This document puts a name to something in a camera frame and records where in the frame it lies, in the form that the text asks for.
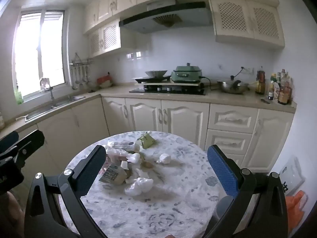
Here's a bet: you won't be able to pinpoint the grey metal bowl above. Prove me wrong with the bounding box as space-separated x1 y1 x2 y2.
145 70 169 78

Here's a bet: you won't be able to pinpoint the steel kitchen sink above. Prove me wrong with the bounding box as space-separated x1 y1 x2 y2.
25 95 86 122

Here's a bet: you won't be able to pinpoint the cluster of condiment bottles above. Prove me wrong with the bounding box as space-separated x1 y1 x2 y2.
267 69 294 106

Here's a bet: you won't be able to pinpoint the wall utensil rack with ladles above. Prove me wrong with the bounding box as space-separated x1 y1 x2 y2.
70 53 95 90

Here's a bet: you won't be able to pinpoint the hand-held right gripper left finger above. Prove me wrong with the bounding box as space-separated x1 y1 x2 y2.
24 144 107 238

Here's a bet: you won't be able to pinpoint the black range hood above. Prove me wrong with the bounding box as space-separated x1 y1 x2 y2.
119 0 214 34

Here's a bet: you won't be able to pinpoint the steel wok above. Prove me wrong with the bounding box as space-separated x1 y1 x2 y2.
217 75 250 95

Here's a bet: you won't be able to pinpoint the orange plastic bag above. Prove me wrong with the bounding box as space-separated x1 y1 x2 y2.
284 190 309 236

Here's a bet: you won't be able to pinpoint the black power cable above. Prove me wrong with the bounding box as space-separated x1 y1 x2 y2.
200 76 219 91

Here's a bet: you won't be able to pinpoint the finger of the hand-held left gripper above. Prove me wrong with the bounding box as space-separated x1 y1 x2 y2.
10 129 45 167
0 130 20 154

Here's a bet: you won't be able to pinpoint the person's left hand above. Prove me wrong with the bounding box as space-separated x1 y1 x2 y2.
0 191 25 238

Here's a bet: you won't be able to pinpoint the cream kitchen base cabinets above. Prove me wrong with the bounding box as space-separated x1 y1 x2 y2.
0 89 297 179

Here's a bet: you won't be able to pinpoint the white printed sack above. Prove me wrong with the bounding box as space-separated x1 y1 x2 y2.
278 156 306 197

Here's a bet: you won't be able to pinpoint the crumpled white tissue ball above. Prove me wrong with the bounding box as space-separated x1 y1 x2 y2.
157 153 172 164

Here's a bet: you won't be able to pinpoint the green electric cooking pot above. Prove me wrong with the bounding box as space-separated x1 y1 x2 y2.
170 63 204 83

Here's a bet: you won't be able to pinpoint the black gas stove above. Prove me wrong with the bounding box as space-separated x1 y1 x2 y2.
129 84 207 96

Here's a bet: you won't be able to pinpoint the black induction cooker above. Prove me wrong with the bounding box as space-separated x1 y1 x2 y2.
134 76 172 84

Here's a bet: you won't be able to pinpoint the cream cabinet drawer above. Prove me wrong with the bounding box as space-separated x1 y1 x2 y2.
208 104 259 133
223 152 248 167
204 129 252 155

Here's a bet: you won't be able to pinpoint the kitchen window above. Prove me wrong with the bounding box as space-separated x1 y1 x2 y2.
12 9 68 103

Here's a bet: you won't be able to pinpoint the brown printed paper carton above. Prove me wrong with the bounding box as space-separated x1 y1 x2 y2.
98 163 132 185

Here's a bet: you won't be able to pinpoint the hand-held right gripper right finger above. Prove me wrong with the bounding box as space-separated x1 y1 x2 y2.
203 144 290 238

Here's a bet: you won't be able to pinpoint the red orange container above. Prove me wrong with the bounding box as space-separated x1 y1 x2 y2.
96 72 115 89

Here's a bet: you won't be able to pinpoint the green plastic bottle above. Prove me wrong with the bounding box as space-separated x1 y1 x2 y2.
14 86 24 105

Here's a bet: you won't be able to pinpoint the clear plastic wrapper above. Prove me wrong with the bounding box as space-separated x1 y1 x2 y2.
106 141 139 155

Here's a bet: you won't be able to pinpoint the lattice door wall cabinet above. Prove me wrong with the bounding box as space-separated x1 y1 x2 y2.
209 0 286 49
87 20 122 58

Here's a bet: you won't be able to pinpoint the green snack packet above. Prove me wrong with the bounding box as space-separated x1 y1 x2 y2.
137 132 158 150

